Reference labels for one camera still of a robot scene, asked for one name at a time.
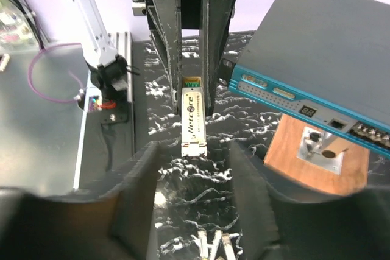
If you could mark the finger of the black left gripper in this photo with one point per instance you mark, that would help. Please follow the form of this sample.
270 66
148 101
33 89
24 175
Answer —
164 22
214 31

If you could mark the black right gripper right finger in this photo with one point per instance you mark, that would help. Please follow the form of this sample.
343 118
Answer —
281 219

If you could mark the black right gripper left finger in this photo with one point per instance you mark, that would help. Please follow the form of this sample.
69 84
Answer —
132 184

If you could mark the silver Netcore SFP module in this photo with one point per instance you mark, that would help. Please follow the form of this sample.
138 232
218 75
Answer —
192 117

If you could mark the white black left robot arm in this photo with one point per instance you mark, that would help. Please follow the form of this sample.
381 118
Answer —
106 65

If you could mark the silver SFP module on mat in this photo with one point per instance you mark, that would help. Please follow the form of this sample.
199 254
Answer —
228 247
209 251

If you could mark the wooden board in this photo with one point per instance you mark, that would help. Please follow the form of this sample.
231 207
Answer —
282 158

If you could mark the metal switch support bracket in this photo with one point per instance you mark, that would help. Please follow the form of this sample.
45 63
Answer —
323 149

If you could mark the dark grey network switch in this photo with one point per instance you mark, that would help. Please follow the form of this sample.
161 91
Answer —
324 62

